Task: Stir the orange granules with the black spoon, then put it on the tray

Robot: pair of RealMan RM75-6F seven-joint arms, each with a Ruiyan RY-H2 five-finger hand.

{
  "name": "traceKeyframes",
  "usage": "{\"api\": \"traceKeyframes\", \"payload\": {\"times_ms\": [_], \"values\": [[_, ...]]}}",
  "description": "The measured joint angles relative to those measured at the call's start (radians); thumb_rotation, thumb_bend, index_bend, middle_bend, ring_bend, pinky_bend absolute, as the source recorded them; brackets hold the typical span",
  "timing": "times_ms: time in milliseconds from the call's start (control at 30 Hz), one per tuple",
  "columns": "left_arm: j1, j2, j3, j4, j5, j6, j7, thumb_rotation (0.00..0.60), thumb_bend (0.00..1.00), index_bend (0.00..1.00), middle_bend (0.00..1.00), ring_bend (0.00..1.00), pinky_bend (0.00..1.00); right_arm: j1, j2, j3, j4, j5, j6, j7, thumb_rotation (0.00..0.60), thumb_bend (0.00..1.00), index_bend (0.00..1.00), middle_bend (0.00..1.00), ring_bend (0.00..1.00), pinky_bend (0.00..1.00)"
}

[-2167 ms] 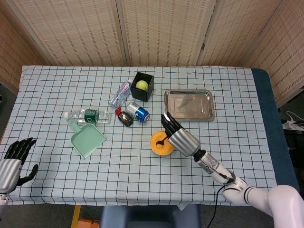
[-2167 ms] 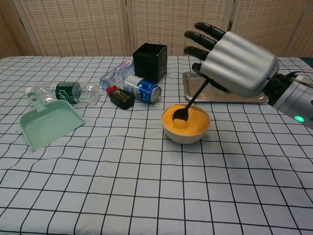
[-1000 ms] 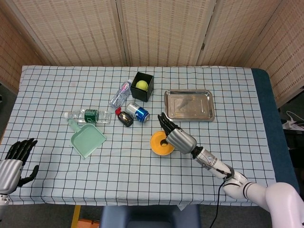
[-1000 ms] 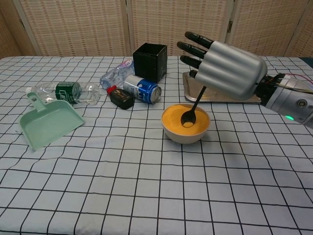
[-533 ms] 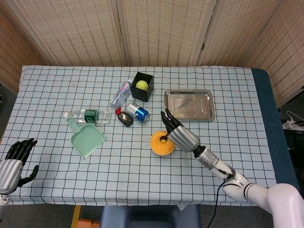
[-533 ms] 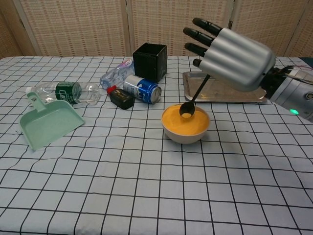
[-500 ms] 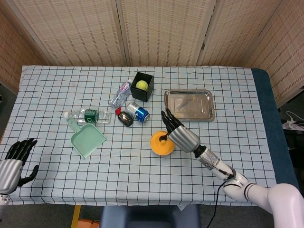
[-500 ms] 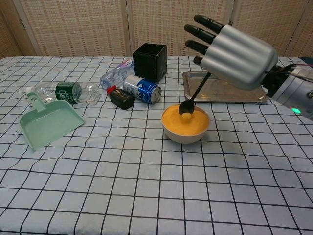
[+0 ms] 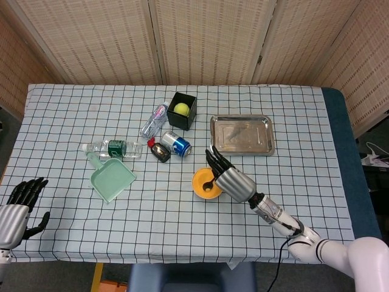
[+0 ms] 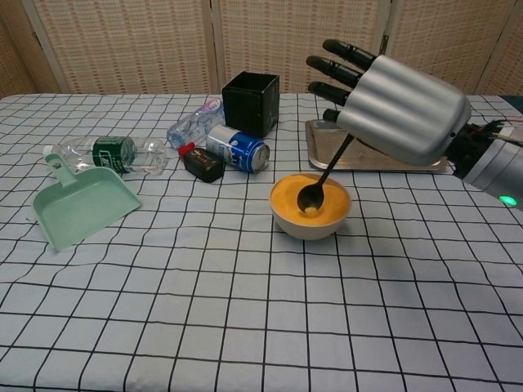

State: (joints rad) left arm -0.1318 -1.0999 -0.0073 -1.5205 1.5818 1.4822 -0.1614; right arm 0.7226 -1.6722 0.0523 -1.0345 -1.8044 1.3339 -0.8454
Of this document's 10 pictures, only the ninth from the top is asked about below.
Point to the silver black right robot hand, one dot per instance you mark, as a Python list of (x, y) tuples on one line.
[(235, 184)]

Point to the orange box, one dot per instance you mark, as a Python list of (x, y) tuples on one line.
[(112, 287)]

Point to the small black bottle red cap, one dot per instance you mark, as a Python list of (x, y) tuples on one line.
[(161, 153)]

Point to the white bowl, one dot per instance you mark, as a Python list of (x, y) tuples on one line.
[(206, 198)]

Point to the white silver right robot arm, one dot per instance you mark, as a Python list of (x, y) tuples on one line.
[(304, 243)]

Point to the clear bottle green label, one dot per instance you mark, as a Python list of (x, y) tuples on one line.
[(117, 148)]

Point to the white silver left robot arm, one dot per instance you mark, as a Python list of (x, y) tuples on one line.
[(3, 258)]

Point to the silver metal tray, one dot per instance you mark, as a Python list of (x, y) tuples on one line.
[(258, 130)]

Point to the clear bottle pink label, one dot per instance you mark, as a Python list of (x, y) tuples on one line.
[(153, 121)]

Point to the blue chair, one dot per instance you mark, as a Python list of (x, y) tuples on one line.
[(182, 276)]

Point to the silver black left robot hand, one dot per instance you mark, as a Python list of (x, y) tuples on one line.
[(10, 222)]

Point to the blue checked tablecloth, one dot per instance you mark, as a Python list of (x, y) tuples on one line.
[(167, 219)]

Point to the green plastic dustpan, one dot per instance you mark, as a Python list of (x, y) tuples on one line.
[(112, 179)]

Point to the beige woven folding screen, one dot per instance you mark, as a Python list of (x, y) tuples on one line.
[(212, 39)]

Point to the yellow-green tennis ball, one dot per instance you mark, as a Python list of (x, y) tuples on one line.
[(181, 109)]

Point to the black spoon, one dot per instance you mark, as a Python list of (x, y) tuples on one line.
[(206, 185)]

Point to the blue and white can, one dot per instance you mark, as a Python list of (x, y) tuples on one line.
[(179, 144)]

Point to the blue padded table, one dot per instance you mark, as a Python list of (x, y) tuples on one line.
[(349, 152)]

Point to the orange powder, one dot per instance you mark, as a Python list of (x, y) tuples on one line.
[(199, 179)]

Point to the black square box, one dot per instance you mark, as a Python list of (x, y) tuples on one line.
[(182, 123)]

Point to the yellow wooden strip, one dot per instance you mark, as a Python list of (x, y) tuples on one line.
[(96, 278)]

